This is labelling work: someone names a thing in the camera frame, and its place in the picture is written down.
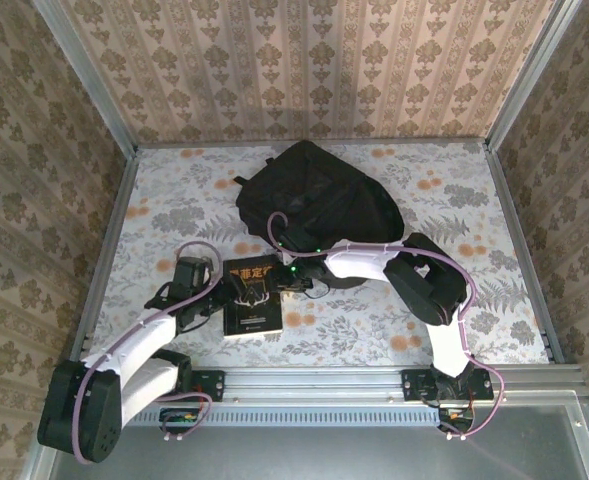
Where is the black book gold antler print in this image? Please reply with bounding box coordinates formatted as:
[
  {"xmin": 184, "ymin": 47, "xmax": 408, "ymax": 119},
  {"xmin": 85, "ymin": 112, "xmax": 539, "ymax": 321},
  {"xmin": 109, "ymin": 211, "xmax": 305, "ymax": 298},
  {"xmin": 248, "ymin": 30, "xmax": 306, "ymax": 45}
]
[{"xmin": 222, "ymin": 256, "xmax": 286, "ymax": 340}]

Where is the black backpack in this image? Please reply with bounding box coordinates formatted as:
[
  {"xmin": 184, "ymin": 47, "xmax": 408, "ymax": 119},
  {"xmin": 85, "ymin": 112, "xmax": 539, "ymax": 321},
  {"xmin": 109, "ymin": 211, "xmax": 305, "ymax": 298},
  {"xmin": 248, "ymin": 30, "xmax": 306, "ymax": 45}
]
[{"xmin": 232, "ymin": 139, "xmax": 406, "ymax": 290}]

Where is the small black controller board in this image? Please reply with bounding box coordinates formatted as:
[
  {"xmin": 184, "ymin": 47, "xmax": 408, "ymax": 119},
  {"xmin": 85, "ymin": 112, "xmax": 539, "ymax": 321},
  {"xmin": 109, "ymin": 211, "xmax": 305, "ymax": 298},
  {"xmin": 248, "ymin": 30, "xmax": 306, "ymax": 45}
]
[
  {"xmin": 158, "ymin": 407, "xmax": 201, "ymax": 435},
  {"xmin": 437, "ymin": 405, "xmax": 476, "ymax": 434}
]

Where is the grey metal sheet panel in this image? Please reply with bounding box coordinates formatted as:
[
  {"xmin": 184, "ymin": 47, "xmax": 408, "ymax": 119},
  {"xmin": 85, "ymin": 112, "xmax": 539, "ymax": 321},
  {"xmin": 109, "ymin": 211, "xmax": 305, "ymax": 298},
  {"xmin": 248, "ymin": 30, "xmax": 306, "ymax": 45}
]
[{"xmin": 21, "ymin": 392, "xmax": 589, "ymax": 480}]

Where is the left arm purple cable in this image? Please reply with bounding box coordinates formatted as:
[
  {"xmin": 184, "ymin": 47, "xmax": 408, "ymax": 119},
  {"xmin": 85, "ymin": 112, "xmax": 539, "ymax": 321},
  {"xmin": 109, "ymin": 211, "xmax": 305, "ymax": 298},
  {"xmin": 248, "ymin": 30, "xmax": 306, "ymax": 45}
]
[{"xmin": 71, "ymin": 241, "xmax": 225, "ymax": 466}]

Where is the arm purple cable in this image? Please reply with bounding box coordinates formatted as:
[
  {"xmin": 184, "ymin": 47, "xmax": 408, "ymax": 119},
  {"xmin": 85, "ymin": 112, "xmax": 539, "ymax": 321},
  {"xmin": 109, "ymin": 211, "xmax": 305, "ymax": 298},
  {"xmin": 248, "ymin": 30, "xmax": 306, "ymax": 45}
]
[
  {"xmin": 266, "ymin": 212, "xmax": 505, "ymax": 441},
  {"xmin": 71, "ymin": 241, "xmax": 225, "ymax": 466}
]

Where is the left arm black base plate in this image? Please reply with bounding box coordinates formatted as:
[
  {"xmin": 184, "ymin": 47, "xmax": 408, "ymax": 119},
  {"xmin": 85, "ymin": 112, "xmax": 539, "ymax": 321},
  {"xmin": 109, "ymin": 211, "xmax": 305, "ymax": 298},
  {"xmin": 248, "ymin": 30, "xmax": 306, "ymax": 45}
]
[{"xmin": 136, "ymin": 369, "xmax": 227, "ymax": 403}]

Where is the left aluminium side rail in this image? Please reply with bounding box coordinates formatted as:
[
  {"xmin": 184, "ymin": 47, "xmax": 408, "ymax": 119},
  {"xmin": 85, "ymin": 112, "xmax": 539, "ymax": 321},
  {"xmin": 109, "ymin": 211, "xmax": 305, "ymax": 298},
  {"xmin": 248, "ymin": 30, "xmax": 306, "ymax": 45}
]
[{"xmin": 67, "ymin": 147, "xmax": 141, "ymax": 369}]

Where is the aluminium side rail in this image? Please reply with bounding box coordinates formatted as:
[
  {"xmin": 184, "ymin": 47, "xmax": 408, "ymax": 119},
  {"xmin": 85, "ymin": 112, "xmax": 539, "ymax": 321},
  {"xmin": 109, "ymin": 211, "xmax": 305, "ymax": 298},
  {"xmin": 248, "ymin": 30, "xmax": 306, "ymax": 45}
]
[
  {"xmin": 67, "ymin": 147, "xmax": 141, "ymax": 369},
  {"xmin": 483, "ymin": 142, "xmax": 566, "ymax": 365}
]

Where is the aluminium frame rail with bases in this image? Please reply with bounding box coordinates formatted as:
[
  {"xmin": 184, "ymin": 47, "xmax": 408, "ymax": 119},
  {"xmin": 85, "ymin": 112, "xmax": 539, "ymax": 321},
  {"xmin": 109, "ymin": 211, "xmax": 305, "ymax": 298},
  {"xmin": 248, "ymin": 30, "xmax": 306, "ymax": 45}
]
[{"xmin": 47, "ymin": 363, "xmax": 589, "ymax": 405}]

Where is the grey slotted cable duct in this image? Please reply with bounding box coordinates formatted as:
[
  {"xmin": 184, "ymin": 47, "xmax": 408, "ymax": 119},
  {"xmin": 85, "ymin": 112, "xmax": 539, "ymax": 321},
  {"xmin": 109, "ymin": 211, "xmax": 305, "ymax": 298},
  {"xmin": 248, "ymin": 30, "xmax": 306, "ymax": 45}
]
[{"xmin": 56, "ymin": 405, "xmax": 475, "ymax": 427}]

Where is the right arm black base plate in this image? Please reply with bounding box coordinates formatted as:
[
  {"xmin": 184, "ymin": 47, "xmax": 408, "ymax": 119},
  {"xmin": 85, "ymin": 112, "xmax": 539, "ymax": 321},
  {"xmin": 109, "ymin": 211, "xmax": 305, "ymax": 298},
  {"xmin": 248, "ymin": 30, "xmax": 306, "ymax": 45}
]
[{"xmin": 401, "ymin": 368, "xmax": 495, "ymax": 403}]

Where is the thin aluminium wall rail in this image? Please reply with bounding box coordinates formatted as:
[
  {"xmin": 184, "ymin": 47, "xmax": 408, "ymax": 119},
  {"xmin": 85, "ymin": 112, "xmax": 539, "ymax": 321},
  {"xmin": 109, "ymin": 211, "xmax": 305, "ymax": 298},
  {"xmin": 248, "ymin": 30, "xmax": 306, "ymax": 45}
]
[{"xmin": 134, "ymin": 138, "xmax": 489, "ymax": 149}]

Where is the right aluminium side rail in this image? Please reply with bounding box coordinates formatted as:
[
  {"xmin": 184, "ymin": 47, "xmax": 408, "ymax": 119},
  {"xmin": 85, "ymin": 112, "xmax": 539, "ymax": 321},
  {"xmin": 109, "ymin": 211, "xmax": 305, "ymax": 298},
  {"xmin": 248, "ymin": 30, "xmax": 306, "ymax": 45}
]
[{"xmin": 483, "ymin": 142, "xmax": 566, "ymax": 365}]

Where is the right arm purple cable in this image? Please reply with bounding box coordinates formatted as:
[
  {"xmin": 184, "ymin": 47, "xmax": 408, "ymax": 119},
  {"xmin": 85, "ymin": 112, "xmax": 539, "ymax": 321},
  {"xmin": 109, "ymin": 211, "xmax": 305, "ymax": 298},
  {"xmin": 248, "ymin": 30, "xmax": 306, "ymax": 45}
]
[{"xmin": 266, "ymin": 212, "xmax": 505, "ymax": 441}]

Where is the left aluminium corner post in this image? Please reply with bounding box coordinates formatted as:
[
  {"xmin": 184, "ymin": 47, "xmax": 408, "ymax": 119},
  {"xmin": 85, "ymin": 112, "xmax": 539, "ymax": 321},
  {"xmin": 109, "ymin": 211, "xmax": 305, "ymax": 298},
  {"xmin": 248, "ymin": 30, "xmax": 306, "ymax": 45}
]
[{"xmin": 30, "ymin": 0, "xmax": 141, "ymax": 157}]

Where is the aluminium corner post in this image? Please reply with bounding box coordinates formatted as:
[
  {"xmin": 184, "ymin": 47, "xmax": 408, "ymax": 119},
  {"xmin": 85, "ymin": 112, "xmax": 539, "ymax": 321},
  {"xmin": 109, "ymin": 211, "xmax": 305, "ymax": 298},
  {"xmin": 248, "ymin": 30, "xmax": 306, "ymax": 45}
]
[
  {"xmin": 30, "ymin": 0, "xmax": 141, "ymax": 157},
  {"xmin": 483, "ymin": 0, "xmax": 585, "ymax": 154}
]

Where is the right aluminium corner post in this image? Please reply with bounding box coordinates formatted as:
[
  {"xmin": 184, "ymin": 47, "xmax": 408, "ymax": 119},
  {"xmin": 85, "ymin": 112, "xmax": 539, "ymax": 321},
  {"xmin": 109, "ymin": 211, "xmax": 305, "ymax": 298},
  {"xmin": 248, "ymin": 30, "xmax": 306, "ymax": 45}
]
[{"xmin": 483, "ymin": 0, "xmax": 585, "ymax": 154}]

